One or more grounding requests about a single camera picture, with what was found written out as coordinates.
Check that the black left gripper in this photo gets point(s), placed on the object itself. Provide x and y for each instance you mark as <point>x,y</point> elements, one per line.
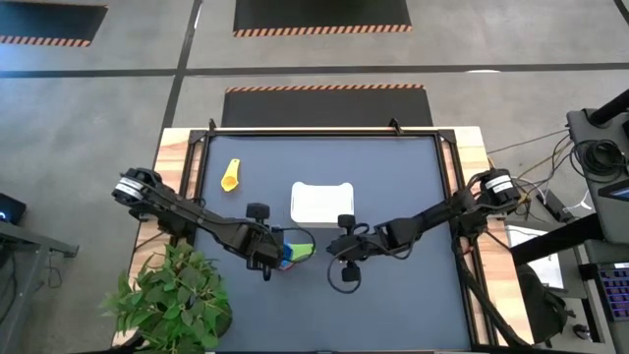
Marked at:
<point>255,241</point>

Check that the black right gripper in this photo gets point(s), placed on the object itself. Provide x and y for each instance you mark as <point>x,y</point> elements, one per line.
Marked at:
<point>363,243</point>

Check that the blue measuring cup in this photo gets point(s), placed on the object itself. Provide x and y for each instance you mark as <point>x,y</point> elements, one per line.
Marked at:
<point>287,251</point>

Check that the green measuring cup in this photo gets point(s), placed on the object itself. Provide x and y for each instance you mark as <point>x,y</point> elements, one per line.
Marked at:
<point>302,252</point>

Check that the yellow measuring cup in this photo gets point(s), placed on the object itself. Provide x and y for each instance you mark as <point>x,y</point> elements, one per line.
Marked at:
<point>230,183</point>

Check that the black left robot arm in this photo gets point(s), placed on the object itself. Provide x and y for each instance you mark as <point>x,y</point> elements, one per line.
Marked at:
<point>172,206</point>

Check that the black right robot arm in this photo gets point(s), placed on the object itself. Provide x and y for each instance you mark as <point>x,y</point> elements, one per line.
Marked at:
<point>432,214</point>

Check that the white plastic basket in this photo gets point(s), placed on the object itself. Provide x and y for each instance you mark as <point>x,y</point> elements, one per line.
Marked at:
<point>319,201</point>

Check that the green potted plant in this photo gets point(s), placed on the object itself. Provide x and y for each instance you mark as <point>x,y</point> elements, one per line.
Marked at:
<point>172,295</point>

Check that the black hazard-striped floor mat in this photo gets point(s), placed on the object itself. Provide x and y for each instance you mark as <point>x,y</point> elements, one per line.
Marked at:
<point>44,22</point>
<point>319,15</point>
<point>324,108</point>

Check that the white paper sheet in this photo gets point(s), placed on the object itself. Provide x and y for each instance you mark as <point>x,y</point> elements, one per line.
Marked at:
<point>523,236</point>

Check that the black backpack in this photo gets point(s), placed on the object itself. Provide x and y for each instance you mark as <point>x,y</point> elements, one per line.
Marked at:
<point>543,305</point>

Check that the black power adapter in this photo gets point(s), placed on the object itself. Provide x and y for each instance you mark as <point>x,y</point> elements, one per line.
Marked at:
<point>550,204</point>

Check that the black support beam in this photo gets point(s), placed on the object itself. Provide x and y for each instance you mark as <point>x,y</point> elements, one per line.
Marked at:
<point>555,238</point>

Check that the grey desk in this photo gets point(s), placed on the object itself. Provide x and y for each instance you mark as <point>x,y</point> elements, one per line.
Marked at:
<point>19,255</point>

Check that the black electronic device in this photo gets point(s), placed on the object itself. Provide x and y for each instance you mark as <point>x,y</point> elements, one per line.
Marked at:
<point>10,209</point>

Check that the grey equipment cart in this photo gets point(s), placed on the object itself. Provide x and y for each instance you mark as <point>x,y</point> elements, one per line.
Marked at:
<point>589,128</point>

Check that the black keyboard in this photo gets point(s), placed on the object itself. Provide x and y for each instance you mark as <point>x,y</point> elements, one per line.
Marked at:
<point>616,290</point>

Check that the dark tablet screen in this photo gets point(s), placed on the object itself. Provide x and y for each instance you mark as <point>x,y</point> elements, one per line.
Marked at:
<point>620,192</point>

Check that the black table frame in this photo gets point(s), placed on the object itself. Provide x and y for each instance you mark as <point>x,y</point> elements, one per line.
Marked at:
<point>319,132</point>

